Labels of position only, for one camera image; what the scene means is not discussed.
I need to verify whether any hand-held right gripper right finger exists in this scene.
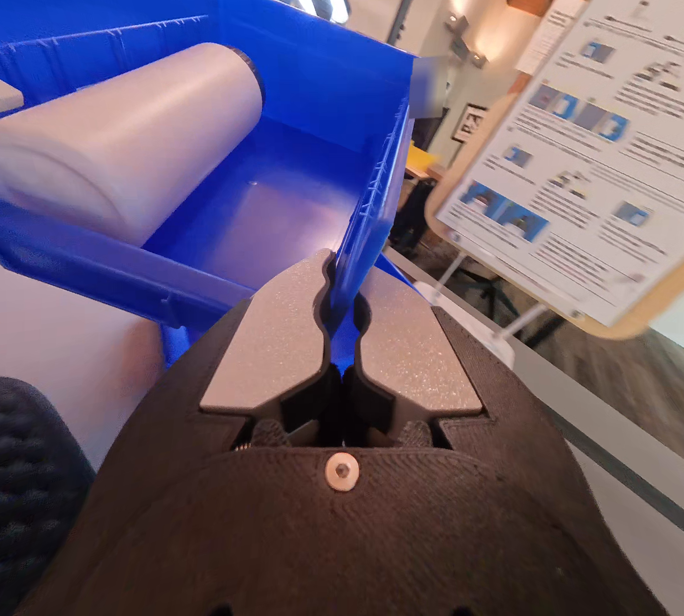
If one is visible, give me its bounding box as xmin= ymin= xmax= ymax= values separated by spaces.
xmin=347 ymin=266 xmax=484 ymax=422

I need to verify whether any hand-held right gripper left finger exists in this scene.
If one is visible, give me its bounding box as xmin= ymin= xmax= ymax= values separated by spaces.
xmin=199 ymin=249 xmax=335 ymax=414

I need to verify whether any white plastic bottle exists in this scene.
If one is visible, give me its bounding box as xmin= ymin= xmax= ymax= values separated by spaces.
xmin=0 ymin=42 xmax=265 ymax=248

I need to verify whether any blue plastic bin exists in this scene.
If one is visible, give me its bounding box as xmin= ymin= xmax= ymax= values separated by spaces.
xmin=0 ymin=0 xmax=418 ymax=376

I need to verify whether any framed marker picture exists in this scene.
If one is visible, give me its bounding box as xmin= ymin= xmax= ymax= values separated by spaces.
xmin=451 ymin=103 xmax=487 ymax=144

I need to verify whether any instruction sign stand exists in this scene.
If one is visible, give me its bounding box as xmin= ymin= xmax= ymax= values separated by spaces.
xmin=414 ymin=0 xmax=684 ymax=366

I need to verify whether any white paper notice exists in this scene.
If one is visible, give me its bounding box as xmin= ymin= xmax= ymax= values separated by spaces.
xmin=515 ymin=0 xmax=586 ymax=74

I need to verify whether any grey wall lamp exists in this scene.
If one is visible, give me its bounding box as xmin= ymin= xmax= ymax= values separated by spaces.
xmin=446 ymin=12 xmax=487 ymax=69

